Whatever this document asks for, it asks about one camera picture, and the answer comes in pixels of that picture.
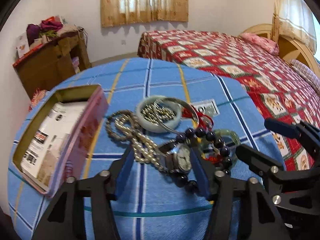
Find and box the dark blue bead bracelet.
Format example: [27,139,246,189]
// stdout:
[175,127,233,193]

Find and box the silver wrist watch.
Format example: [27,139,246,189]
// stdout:
[157,140,192,174]

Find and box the pearl bead necklace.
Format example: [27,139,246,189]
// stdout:
[105,109,166,172]

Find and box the red patchwork bed cover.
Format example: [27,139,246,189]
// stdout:
[138,30,319,171]

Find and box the plaid purple pillow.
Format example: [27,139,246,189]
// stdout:
[290,59,320,94]

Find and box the white cloth label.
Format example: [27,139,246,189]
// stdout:
[191,99,220,118]

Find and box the cream wooden headboard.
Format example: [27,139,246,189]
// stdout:
[244,23,319,77]

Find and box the pink metal tin box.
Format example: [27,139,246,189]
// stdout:
[12,85,108,197]

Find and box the pink pillow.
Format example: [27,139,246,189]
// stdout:
[240,33,279,56]

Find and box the pale jade bangle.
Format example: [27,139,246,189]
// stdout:
[136,95,182,133]

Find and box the beige right window curtain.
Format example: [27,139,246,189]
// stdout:
[271,0,317,54]

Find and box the beige window curtain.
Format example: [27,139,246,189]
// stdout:
[271,0,317,54]
[100,0,189,28]

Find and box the clothes heap on floor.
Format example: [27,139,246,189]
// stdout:
[29,88,48,111]

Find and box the brown wooden cabinet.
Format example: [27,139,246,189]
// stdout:
[13,31,92,99]

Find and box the white cardboard box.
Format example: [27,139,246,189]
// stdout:
[16,32,30,59]

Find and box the pile of clothes on cabinet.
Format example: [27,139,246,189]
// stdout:
[26,15,79,45]

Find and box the beige centre window curtain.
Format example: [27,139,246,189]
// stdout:
[100,0,189,28]

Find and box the red knot cord charm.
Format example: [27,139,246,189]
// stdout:
[182,106,214,130]

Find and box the small metallic bead string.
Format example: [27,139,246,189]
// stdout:
[140,103,176,126]

